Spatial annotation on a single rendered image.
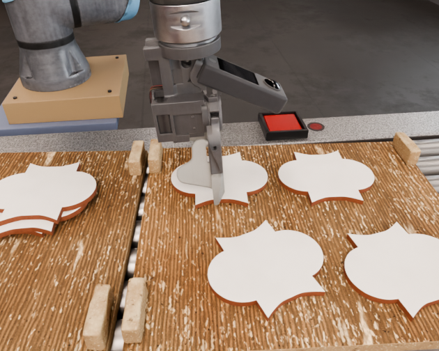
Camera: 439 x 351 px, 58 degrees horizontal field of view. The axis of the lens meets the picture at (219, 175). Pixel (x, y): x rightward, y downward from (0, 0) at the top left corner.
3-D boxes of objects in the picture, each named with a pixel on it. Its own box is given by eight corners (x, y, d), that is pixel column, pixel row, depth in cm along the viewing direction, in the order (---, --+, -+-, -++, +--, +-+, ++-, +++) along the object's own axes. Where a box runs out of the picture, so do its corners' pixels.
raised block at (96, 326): (99, 297, 42) (94, 281, 40) (116, 297, 42) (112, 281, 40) (86, 352, 37) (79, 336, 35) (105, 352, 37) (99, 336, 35)
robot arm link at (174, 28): (217, -15, 45) (221, 3, 38) (220, 26, 47) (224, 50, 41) (151, -10, 45) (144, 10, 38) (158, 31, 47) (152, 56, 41)
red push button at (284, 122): (262, 121, 75) (263, 115, 74) (293, 120, 76) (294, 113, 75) (269, 138, 70) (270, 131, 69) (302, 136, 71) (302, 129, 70)
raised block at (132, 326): (131, 292, 42) (127, 276, 40) (148, 291, 42) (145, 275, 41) (123, 346, 37) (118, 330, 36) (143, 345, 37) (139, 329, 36)
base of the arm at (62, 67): (26, 68, 94) (12, 26, 88) (91, 61, 97) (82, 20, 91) (17, 95, 83) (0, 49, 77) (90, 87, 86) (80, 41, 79)
